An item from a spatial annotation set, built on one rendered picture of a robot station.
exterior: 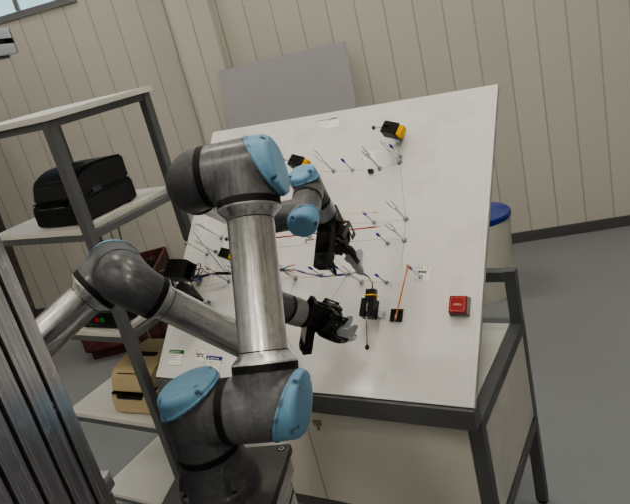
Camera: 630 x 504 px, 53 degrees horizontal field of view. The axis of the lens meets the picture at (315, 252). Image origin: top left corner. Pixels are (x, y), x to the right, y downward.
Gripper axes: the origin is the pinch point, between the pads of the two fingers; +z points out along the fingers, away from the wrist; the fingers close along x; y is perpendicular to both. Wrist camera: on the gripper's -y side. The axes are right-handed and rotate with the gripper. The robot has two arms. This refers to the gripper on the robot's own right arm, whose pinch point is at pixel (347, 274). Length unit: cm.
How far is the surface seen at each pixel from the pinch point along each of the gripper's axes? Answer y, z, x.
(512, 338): 25, 58, -31
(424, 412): -19.6, 35.5, -17.8
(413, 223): 32.1, 10.5, -7.8
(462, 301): 6.9, 18.4, -27.1
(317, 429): -22, 50, 23
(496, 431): -10, 57, -32
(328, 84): 255, 72, 137
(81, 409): -26, 54, 139
